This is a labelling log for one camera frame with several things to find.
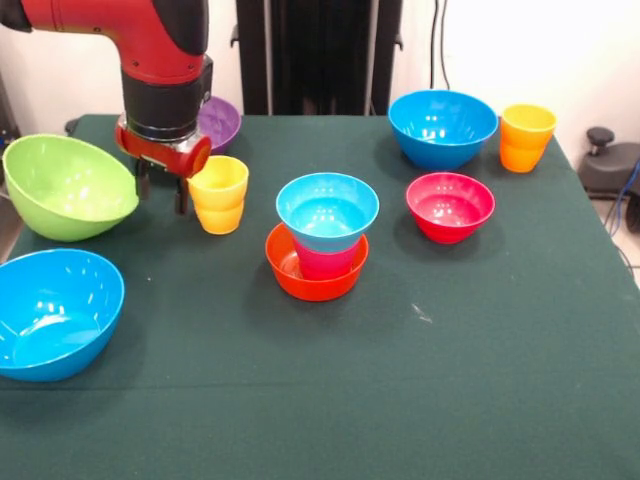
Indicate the black stand base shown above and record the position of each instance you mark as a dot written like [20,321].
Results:
[615,167]

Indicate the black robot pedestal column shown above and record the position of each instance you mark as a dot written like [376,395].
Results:
[310,50]

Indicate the large green bowl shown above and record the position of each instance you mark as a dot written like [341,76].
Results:
[65,200]

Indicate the dark green tablecloth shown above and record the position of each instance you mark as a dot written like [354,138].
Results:
[350,350]

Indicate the orange bowl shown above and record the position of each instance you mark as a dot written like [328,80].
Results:
[315,290]

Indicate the large purple bowl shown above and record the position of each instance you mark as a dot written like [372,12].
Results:
[222,125]

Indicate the crimson cup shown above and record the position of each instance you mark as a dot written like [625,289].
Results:
[325,265]

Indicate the grey stand base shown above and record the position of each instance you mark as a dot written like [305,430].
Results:
[20,170]

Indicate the yellow cup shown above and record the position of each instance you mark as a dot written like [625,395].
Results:
[220,205]

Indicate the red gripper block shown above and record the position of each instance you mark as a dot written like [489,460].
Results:
[170,155]

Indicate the small blue bowl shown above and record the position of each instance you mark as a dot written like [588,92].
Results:
[327,210]

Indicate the crimson small bowl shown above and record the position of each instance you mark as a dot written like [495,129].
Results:
[450,210]

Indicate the orange cup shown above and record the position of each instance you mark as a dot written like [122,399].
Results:
[527,145]

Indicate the black equipment box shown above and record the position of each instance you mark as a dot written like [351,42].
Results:
[7,120]

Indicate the large blue bowl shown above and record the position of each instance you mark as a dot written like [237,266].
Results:
[55,320]
[440,125]

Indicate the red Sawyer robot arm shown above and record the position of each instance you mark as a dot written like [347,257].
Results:
[150,55]

